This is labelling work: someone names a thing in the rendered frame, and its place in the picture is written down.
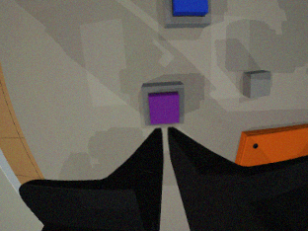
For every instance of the purple button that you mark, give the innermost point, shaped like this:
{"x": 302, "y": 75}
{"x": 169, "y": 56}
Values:
{"x": 163, "y": 103}

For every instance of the blue button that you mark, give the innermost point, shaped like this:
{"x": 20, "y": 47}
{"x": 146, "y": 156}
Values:
{"x": 187, "y": 13}

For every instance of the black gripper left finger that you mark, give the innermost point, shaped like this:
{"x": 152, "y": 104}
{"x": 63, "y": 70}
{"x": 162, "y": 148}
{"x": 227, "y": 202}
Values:
{"x": 129, "y": 199}

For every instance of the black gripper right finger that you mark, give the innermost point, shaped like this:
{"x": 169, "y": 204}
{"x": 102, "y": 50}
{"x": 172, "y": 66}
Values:
{"x": 215, "y": 191}

